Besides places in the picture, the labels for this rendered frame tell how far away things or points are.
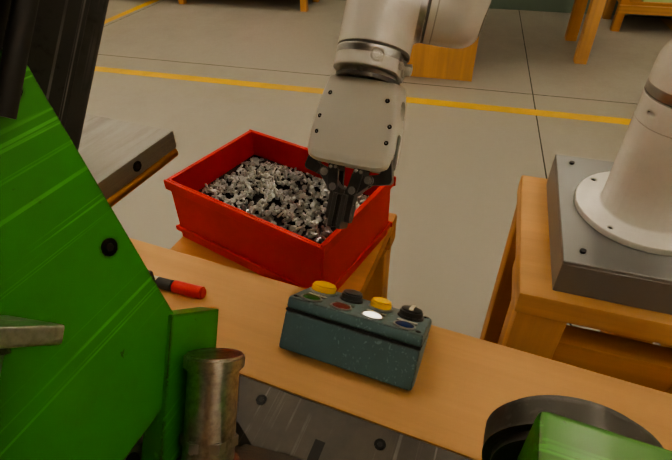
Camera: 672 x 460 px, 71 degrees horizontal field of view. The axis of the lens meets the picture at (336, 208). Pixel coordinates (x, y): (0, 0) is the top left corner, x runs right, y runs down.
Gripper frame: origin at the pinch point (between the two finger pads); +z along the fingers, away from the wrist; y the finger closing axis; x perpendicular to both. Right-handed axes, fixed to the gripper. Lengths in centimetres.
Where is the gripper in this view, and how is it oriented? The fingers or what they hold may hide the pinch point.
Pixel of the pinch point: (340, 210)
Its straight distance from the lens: 55.0
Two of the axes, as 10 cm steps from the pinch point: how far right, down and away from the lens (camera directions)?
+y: -9.3, -2.1, 3.0
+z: -2.0, 9.8, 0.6
